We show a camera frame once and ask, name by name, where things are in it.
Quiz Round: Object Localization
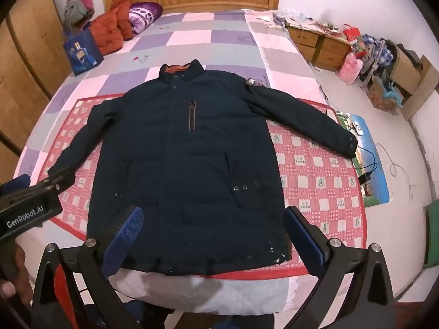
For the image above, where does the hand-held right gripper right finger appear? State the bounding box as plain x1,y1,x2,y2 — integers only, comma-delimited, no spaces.
283,206,396,329

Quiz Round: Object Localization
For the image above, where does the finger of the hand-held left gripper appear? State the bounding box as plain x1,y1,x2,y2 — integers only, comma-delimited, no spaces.
38,167,76,192
0,174,31,196

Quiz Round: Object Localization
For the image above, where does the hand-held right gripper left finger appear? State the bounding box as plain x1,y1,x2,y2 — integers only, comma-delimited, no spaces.
32,206,145,329

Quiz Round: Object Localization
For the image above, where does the dark navy jacket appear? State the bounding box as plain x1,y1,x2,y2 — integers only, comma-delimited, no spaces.
48,59,359,276

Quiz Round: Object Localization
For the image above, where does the pile of plaid clothes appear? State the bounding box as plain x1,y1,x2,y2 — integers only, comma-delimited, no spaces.
357,34,393,72

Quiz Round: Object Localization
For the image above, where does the person's left hand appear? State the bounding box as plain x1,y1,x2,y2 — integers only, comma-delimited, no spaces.
0,242,33,311

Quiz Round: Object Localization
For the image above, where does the red checkered blanket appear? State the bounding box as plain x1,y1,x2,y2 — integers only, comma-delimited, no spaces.
40,94,367,278

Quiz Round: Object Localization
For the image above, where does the cartoon floor mat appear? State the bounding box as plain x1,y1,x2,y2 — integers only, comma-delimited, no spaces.
334,111,392,208

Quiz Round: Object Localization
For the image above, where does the blue tote bag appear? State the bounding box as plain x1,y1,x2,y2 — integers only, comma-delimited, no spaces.
63,27,104,76

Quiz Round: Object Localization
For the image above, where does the wooden wardrobe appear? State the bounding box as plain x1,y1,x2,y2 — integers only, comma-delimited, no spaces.
0,0,72,186

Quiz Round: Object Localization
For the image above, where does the orange puffer jacket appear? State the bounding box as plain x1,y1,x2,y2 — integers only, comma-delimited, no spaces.
90,0,135,55

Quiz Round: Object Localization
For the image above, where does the small cardboard box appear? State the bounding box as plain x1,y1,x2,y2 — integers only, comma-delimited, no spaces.
365,75,400,115

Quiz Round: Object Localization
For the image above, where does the grey bag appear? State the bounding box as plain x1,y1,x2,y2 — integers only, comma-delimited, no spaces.
63,0,95,30

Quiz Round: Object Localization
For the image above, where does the pink plastic bag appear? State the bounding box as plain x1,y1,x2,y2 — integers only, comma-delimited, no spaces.
338,53,363,86

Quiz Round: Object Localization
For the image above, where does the purple patterned pillow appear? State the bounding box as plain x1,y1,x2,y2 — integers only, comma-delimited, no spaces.
128,2,163,35

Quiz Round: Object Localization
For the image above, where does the large cardboard box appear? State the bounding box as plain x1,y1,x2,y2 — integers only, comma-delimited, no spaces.
391,43,439,120

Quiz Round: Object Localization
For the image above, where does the red gift bag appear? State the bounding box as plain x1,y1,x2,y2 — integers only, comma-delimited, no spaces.
343,24,361,42

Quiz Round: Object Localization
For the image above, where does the pile of small clutter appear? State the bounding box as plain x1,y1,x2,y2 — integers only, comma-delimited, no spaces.
274,7,347,36

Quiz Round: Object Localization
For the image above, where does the black charging cable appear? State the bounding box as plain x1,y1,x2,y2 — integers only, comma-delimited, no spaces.
319,86,378,179

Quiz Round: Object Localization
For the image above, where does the white cord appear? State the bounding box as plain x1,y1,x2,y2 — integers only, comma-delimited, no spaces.
375,142,424,199

